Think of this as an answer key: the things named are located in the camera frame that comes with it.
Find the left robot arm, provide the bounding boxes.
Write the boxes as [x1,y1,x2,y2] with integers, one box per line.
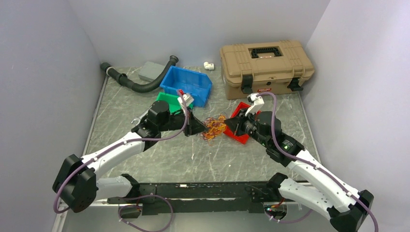
[52,101,207,213]

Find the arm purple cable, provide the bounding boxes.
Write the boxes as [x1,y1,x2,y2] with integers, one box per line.
[53,89,190,215]
[257,92,380,232]

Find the white pipe elbow fitting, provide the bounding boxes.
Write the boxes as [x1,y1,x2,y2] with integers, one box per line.
[203,61,215,71]

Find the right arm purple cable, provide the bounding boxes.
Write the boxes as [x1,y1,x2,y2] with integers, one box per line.
[257,92,380,232]

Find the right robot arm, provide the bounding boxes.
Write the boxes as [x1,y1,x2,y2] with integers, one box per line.
[224,111,374,232]

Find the coloured wire bundle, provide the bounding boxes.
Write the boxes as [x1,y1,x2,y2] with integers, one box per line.
[200,115,229,144]

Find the blue plastic bin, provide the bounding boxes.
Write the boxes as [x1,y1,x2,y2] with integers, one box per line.
[160,66,213,107]

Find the red plastic bin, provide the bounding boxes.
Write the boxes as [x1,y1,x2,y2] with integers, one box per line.
[224,102,262,144]

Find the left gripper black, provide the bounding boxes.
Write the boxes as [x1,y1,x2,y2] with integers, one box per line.
[158,106,207,136]

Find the tan plastic toolbox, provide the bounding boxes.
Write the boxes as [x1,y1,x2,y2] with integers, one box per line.
[220,40,315,100]

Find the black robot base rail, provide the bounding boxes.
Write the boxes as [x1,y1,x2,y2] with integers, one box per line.
[107,175,289,216]

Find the green plastic bin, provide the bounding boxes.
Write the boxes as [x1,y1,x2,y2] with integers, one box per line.
[153,92,193,114]

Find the black corrugated hose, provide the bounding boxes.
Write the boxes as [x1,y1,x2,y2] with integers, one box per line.
[100,55,179,94]

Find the silver open-end wrench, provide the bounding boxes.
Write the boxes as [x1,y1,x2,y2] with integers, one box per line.
[131,108,150,126]

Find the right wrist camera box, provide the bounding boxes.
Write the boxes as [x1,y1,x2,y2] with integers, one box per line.
[245,93,264,116]

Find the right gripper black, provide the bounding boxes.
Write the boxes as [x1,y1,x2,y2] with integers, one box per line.
[225,107,270,147]

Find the grey rectangular block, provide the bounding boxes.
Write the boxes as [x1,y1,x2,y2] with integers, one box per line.
[138,61,165,82]

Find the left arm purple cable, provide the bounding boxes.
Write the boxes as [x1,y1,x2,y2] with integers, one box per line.
[53,89,190,215]

